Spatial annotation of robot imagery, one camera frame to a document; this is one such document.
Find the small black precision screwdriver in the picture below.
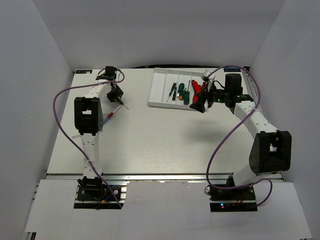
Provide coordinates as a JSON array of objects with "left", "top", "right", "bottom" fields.
[{"left": 117, "top": 98, "right": 129, "bottom": 110}]

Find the black green precision screwdriver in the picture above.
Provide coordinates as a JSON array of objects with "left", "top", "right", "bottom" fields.
[{"left": 172, "top": 82, "right": 177, "bottom": 101}]

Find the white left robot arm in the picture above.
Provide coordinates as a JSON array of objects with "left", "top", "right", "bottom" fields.
[{"left": 74, "top": 66, "right": 207, "bottom": 178}]

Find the red curved utility knife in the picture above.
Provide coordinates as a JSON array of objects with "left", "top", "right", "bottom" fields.
[{"left": 191, "top": 80, "right": 204, "bottom": 104}]

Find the blue table label left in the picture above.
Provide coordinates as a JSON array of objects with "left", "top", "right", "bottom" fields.
[{"left": 75, "top": 69, "right": 93, "bottom": 74}]

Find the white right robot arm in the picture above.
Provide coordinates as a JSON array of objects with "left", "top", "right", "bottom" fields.
[{"left": 208, "top": 73, "right": 292, "bottom": 200}]

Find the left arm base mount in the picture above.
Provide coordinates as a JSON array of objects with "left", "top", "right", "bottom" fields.
[{"left": 73, "top": 177, "right": 125, "bottom": 210}]

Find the long green screwdriver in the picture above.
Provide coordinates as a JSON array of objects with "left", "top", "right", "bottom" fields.
[{"left": 183, "top": 80, "right": 191, "bottom": 106}]

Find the aluminium rail frame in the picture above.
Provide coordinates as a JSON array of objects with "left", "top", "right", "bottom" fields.
[{"left": 23, "top": 66, "right": 286, "bottom": 240}]

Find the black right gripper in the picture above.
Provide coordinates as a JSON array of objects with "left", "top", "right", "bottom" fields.
[{"left": 189, "top": 81, "right": 230, "bottom": 113}]

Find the white compartment tray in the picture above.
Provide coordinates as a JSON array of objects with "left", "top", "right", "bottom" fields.
[{"left": 148, "top": 68, "right": 203, "bottom": 111}]

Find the stubby green orange screwdriver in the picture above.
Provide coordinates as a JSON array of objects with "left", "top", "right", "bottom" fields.
[{"left": 176, "top": 83, "right": 186, "bottom": 101}]

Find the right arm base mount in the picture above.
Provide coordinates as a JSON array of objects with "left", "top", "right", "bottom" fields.
[{"left": 204, "top": 185, "right": 258, "bottom": 213}]

